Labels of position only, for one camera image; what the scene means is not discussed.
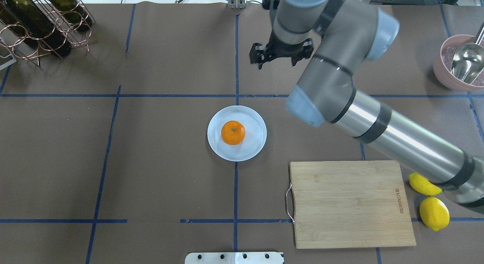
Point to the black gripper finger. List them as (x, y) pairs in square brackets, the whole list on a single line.
[(297, 58), (256, 55)]

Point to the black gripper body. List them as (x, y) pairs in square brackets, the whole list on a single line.
[(283, 49)]

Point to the light blue plate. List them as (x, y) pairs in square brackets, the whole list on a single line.
[(253, 142)]

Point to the orange fruit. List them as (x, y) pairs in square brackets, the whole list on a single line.
[(233, 133)]

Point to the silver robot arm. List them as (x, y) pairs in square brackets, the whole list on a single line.
[(337, 37)]

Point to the pink bowl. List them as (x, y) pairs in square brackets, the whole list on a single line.
[(442, 65)]

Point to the wooden cutting board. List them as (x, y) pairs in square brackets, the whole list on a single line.
[(349, 204)]

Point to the metal scoop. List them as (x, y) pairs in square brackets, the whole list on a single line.
[(468, 62)]

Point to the yellow lemon upper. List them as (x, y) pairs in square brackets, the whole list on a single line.
[(422, 185)]

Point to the yellow lemon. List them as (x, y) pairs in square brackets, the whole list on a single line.
[(434, 213), (422, 185)]

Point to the yellow lemon lower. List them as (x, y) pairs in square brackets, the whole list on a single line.
[(434, 213)]

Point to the dark green wine bottle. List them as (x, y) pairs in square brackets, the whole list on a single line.
[(39, 26)]

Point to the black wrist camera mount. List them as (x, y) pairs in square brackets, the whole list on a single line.
[(270, 4)]

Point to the aluminium frame post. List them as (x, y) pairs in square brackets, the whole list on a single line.
[(237, 4)]

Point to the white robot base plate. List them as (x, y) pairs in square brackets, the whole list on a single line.
[(235, 258)]

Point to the copper wire bottle rack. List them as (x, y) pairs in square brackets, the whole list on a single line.
[(16, 40)]

